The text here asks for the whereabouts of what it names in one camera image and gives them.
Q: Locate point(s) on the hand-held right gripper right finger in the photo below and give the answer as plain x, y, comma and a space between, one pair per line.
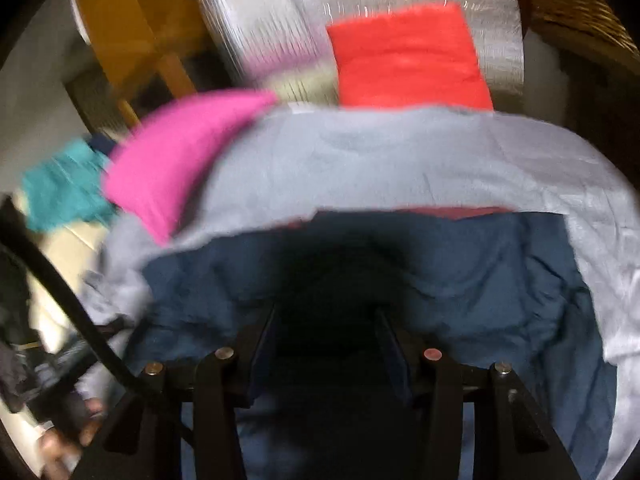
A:
397, 365

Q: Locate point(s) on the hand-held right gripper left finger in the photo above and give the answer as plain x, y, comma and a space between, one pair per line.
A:
261, 355

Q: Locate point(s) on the pink pillow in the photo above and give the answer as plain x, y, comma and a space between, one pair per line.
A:
170, 160

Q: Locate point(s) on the person's left hand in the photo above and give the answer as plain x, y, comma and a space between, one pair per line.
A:
87, 422

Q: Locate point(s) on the wooden chair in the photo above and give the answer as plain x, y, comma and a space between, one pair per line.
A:
130, 15

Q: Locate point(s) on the dark woven panel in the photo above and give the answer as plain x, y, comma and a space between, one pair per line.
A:
95, 100

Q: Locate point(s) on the dark blue cloth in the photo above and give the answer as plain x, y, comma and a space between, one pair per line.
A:
102, 145

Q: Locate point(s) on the light grey bed sheet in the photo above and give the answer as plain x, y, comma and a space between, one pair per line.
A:
375, 160

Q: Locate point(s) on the dark red cloth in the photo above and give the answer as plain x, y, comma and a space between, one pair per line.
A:
465, 212

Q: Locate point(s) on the wicker basket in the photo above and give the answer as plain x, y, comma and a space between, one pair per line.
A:
585, 15

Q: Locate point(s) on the black and cream clothing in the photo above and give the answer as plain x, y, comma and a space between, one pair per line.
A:
12, 320

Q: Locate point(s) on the navy blue garment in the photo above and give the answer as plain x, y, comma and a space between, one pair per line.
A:
475, 270

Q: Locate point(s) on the teal cloth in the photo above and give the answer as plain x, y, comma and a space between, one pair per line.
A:
65, 185

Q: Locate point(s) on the silver foil mat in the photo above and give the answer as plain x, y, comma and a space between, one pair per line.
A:
260, 25

